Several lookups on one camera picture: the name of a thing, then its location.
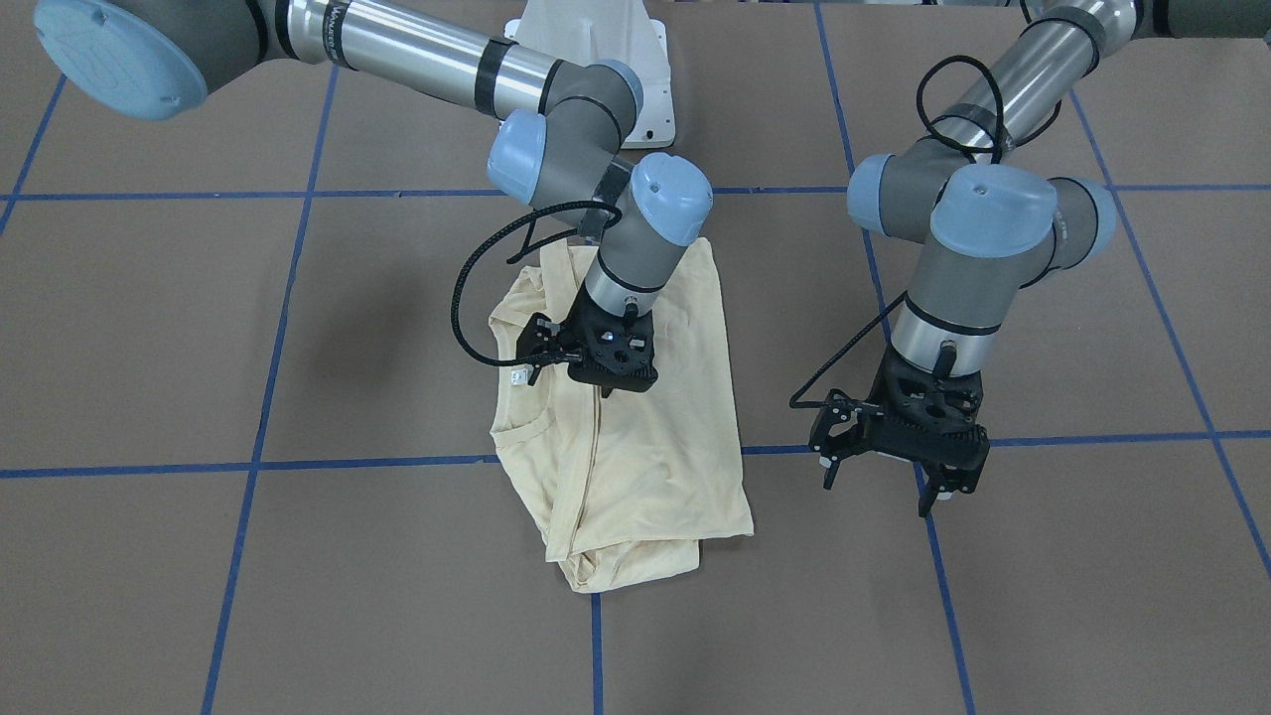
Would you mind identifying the cream long sleeve shirt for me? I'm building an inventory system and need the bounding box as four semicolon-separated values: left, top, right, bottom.
491;237;755;594

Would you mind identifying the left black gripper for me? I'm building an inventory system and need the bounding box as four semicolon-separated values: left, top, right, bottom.
808;356;989;517

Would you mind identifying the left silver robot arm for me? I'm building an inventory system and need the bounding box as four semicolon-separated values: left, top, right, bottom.
789;1;1268;517

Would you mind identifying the brown paper table cover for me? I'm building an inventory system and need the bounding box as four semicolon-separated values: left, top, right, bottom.
1;1;1270;714

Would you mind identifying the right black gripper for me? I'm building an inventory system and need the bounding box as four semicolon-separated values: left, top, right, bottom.
513;293;658;399

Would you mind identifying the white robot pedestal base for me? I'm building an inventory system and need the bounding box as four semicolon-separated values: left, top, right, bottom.
503;1;677;150

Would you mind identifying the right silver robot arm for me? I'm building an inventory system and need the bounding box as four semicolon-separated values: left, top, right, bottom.
33;1;713;394

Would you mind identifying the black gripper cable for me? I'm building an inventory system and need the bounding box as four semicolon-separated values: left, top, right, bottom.
451;201;625;370

